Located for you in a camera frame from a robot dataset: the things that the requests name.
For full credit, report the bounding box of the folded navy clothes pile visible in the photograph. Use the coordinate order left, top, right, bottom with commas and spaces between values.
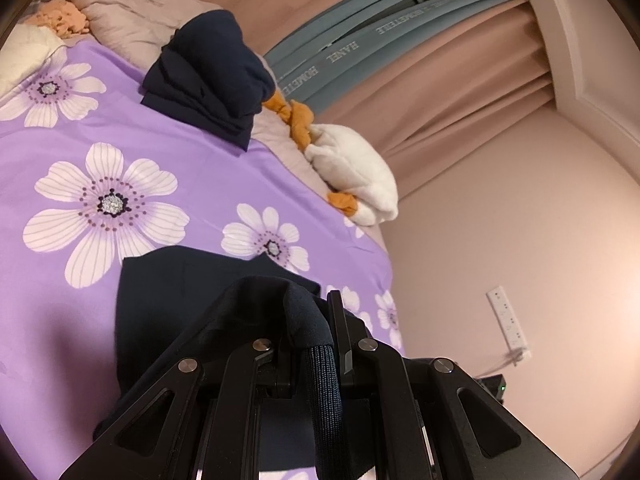
140, 10, 277, 152

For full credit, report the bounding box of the purple floral bedsheet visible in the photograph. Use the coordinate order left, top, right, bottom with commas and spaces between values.
0, 40, 403, 480

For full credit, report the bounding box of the white wall power strip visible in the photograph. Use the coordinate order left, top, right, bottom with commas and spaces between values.
486, 286, 532, 361

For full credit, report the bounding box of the white plush toy orange trim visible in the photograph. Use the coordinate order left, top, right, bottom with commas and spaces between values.
262, 94, 399, 226

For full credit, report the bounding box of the white door frame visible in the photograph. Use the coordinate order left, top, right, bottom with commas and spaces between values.
510, 0, 640, 136

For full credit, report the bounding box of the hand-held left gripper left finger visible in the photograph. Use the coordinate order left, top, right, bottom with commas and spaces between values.
59, 338, 282, 480

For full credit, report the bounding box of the navy long-sleeve garment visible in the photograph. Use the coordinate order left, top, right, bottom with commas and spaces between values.
94, 246, 381, 480

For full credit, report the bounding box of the peach fuzzy cloth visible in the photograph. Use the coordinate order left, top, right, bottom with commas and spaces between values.
24, 0, 91, 41

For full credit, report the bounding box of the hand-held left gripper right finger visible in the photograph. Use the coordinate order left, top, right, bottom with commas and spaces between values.
327, 290, 586, 480

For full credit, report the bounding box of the black device with green light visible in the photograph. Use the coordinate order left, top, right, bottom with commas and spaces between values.
475, 374, 508, 403

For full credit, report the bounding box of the white fluffy cloth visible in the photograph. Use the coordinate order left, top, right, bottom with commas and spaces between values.
0, 24, 68, 98

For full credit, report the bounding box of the pink curtain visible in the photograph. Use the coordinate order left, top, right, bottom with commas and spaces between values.
150, 0, 566, 201

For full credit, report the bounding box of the blue-grey curtain band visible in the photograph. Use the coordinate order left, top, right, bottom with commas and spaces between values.
262, 0, 531, 113

